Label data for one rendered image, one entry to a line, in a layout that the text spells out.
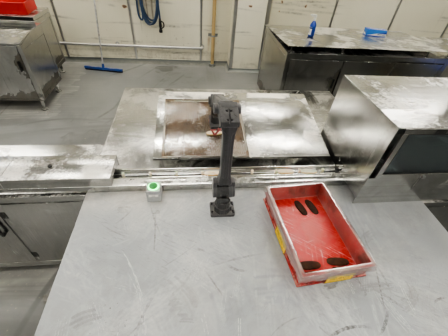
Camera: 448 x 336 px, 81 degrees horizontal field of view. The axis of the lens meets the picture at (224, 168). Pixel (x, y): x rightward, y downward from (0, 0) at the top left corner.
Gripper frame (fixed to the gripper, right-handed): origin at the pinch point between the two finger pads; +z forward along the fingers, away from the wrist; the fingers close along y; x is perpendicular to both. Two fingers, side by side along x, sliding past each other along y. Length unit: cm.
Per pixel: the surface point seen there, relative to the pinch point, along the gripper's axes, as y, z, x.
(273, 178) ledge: 36.4, 1.1, 28.6
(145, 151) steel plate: 4.2, 10.4, -42.6
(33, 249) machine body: 41, 54, -114
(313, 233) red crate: 70, -1, 39
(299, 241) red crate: 74, -2, 30
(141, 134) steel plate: -13.7, 13.5, -45.7
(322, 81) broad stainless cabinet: -123, 51, 140
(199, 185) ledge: 37.2, 1.2, -12.6
